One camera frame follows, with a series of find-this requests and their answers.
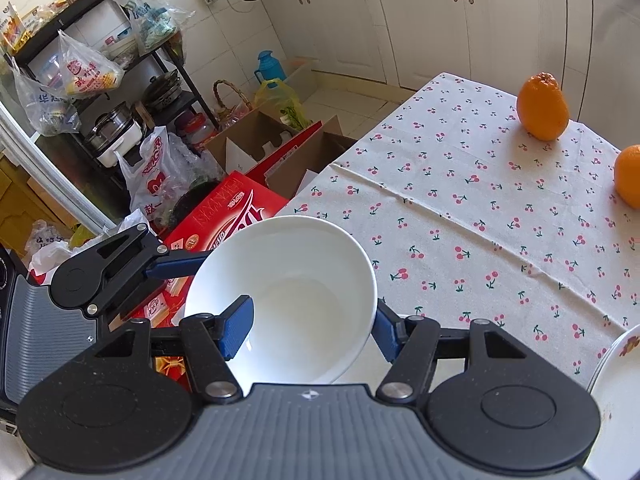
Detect snack packets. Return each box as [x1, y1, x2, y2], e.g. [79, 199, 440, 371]
[0, 2, 38, 53]

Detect black metal storage rack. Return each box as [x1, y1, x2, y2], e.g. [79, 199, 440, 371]
[0, 0, 221, 171]

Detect white plastic bag red print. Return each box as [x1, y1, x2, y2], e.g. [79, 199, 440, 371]
[115, 125, 176, 216]

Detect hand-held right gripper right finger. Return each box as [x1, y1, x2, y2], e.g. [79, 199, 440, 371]
[375, 304, 528, 405]

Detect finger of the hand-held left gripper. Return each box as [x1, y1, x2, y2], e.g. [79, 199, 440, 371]
[85, 223, 208, 317]

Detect clear plastic bag teal contents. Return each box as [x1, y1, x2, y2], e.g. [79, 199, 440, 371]
[112, 0, 186, 56]

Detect white kitchen cabinets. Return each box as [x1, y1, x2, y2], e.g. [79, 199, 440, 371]
[245, 0, 640, 126]

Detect wicker basket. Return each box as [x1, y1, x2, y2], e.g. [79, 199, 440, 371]
[212, 79, 256, 123]

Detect brown cardboard box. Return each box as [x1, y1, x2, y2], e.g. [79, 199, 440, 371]
[205, 110, 358, 201]

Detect white plate fruit print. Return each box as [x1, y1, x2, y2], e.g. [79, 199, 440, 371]
[587, 330, 640, 480]

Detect blue thermos jug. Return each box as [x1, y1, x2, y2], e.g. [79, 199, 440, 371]
[255, 50, 290, 86]

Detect clear plastic bag blue print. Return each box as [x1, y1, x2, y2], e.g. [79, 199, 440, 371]
[11, 62, 81, 136]

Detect red jar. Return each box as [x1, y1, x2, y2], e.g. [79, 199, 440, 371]
[175, 112, 218, 153]

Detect white bowl pink floral print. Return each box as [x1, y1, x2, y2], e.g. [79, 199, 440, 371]
[182, 215, 378, 386]

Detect crumpled white plastic bag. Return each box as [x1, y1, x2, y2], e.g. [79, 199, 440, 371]
[25, 210, 146, 286]

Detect steel pot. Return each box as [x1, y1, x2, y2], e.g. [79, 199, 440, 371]
[82, 101, 148, 167]

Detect translucent storage container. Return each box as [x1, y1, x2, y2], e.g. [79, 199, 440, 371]
[285, 59, 326, 98]

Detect black pot with lid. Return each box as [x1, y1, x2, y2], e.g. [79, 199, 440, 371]
[141, 71, 182, 111]

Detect red printed carton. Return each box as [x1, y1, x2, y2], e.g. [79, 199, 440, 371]
[127, 170, 291, 396]

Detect orange with green leaf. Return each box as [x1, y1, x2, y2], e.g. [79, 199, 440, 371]
[613, 144, 640, 210]

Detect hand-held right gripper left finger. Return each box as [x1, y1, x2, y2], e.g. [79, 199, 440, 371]
[92, 295, 255, 405]

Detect white bag red yellow print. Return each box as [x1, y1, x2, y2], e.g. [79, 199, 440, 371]
[57, 30, 125, 101]

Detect yellow plastic bag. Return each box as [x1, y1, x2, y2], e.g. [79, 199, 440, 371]
[255, 79, 311, 128]

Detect cherry print tablecloth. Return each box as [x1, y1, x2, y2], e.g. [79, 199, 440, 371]
[280, 72, 640, 396]

